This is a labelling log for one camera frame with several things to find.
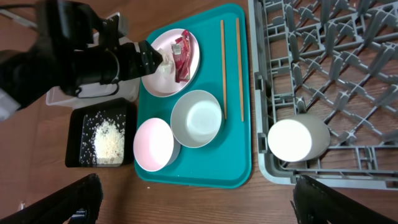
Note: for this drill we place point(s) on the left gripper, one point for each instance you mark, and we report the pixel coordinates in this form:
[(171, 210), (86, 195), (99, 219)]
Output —
[(137, 59)]

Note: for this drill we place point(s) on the teal serving tray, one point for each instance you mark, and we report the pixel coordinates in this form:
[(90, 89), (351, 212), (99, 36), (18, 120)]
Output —
[(226, 162)]

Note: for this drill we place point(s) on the pink bowl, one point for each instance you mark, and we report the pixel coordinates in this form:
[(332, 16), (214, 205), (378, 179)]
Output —
[(155, 146)]

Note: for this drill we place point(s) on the white tissue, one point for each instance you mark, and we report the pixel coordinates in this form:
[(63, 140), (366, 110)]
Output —
[(167, 65)]

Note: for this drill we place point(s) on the grey bowl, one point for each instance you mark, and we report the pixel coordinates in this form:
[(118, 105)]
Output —
[(196, 119)]

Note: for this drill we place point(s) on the large white plate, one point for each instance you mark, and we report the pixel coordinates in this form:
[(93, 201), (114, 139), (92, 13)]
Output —
[(163, 86)]

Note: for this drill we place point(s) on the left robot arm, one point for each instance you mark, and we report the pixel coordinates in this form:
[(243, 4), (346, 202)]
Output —
[(75, 47)]

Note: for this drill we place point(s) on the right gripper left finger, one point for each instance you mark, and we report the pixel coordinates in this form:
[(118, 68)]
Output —
[(78, 202)]

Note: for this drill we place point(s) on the white cup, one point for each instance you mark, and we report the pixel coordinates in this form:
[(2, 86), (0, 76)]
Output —
[(299, 138)]

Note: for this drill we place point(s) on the clear plastic bin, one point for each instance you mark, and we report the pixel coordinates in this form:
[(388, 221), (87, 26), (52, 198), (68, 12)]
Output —
[(94, 93)]

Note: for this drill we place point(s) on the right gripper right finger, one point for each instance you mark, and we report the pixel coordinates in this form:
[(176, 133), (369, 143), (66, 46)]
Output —
[(314, 202)]

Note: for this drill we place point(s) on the red snack wrapper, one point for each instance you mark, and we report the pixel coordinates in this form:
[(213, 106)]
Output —
[(181, 51)]

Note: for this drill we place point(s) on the grey dishwasher rack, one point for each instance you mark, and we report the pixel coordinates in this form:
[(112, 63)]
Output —
[(336, 60)]

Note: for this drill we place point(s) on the rice pile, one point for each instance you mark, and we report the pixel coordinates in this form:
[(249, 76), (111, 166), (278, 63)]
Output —
[(103, 139)]

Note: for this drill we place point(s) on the wooden chopstick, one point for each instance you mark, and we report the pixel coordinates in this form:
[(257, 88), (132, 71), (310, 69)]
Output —
[(240, 71), (223, 67)]

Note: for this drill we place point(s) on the right wooden chopstick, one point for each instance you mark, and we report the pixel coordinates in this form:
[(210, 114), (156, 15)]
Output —
[(240, 71)]

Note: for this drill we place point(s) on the left wooden chopstick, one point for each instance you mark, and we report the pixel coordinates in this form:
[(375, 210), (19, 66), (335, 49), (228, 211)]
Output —
[(223, 67)]

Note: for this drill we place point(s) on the black plastic tray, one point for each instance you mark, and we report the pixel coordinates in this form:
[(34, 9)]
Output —
[(76, 123)]

